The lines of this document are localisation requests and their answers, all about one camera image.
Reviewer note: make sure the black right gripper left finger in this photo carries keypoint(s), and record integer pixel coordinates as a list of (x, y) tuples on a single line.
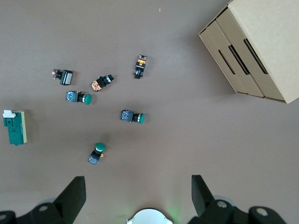
[(67, 200)]

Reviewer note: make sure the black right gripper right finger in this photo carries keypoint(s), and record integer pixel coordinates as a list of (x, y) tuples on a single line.
[(205, 205)]

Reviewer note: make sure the green terminal block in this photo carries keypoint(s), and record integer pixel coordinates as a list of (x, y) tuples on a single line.
[(14, 130)]

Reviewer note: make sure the green mushroom push button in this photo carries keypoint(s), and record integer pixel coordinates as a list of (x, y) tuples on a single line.
[(87, 99), (130, 116), (100, 146)]

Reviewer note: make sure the brown cardboard box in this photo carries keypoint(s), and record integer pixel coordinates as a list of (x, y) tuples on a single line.
[(268, 35)]

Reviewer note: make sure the black red switch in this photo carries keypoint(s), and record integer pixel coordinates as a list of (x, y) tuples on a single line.
[(65, 77)]

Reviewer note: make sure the black selector switch orange block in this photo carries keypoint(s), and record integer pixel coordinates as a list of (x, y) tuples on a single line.
[(101, 82)]

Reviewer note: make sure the orange and black switch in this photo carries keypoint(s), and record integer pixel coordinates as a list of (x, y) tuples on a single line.
[(140, 65)]

